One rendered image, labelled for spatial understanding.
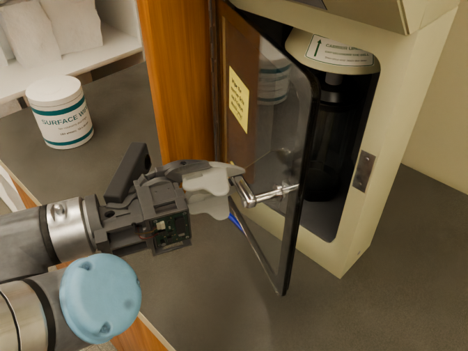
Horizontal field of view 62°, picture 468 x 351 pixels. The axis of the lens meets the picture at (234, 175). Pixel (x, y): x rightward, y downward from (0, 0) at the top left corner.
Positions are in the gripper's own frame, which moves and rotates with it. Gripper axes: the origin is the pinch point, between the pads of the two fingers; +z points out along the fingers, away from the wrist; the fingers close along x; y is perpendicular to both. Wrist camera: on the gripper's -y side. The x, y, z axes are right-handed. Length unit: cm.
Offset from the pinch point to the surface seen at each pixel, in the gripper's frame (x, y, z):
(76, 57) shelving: -28, -113, -20
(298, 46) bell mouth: 13.4, -9.1, 13.5
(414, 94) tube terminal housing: 11.0, 5.0, 23.6
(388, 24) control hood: 22.3, 7.2, 14.2
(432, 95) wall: -8, -17, 54
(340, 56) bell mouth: 13.9, -3.2, 16.9
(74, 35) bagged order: -22, -118, -19
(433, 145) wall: -20, -13, 56
